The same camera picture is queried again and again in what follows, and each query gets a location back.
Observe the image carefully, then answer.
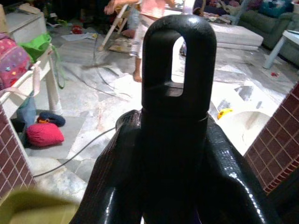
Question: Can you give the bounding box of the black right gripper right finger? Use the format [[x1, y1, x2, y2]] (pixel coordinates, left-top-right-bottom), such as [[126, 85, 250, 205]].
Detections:
[[200, 114, 284, 224]]

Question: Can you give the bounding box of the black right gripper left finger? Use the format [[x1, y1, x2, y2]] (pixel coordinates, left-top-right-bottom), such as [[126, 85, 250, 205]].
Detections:
[[71, 109, 145, 224]]

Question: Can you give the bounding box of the yellow-green dustpan with red handle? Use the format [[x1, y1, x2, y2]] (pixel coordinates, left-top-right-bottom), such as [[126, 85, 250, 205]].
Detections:
[[0, 186, 79, 224]]

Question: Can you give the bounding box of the long thin floor broom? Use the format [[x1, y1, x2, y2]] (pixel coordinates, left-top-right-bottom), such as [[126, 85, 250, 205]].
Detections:
[[81, 32, 105, 70]]

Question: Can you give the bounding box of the hand broom with dark handle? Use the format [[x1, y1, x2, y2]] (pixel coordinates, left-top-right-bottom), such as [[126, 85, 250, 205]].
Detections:
[[141, 15, 218, 224]]

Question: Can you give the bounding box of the maroon tiled door jamb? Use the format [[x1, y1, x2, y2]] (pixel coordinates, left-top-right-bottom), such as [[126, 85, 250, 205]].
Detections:
[[0, 102, 37, 203], [242, 81, 299, 196]]

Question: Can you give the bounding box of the yellow toy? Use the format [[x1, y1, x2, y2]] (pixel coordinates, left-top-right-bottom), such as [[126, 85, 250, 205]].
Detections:
[[217, 107, 234, 120]]

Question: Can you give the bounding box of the red cushion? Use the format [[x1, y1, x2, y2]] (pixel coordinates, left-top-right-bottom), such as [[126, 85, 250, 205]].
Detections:
[[26, 123, 65, 147]]

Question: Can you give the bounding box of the dark blue cushion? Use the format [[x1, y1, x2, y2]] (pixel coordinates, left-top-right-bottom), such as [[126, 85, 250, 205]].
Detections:
[[36, 111, 66, 128]]

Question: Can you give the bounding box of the blue denim cloth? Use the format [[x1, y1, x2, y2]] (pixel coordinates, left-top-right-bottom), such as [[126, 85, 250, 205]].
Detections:
[[16, 95, 38, 131]]

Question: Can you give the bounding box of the white wooden table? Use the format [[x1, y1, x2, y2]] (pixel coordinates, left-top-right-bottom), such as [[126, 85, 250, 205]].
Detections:
[[0, 45, 64, 131]]

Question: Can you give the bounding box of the flat cardboard sheet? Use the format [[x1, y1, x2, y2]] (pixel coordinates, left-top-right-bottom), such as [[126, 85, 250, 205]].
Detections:
[[108, 37, 136, 55]]

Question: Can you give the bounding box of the white side table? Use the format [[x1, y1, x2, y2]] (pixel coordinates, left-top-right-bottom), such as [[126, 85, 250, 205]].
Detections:
[[263, 29, 299, 70]]

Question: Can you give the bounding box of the green bag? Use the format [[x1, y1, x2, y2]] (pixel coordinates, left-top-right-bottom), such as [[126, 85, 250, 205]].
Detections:
[[18, 32, 66, 90]]

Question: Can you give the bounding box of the white mattress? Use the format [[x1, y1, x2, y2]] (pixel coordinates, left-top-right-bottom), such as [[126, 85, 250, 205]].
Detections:
[[210, 22, 263, 51]]

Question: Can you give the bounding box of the pink patterned backpack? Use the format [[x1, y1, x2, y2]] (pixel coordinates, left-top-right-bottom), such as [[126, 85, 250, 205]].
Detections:
[[0, 32, 33, 91]]

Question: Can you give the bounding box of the green sofa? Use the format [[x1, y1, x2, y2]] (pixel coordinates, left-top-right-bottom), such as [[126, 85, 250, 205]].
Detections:
[[238, 9, 299, 67]]

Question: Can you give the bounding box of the person in pink top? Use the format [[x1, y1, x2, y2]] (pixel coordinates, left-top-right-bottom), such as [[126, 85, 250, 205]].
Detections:
[[104, 0, 176, 83]]

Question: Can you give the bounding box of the white storage chest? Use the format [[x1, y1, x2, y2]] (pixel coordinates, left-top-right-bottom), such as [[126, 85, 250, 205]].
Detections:
[[4, 10, 47, 44]]

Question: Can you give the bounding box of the teal cushion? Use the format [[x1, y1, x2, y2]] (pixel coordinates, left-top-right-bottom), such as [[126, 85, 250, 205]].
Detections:
[[258, 1, 294, 19]]

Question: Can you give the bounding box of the grey floor cable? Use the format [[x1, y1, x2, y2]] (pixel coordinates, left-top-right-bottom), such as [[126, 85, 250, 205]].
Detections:
[[32, 127, 117, 178]]

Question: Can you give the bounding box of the pale pink strap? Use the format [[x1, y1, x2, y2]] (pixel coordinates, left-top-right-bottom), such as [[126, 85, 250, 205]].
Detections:
[[0, 63, 42, 98]]

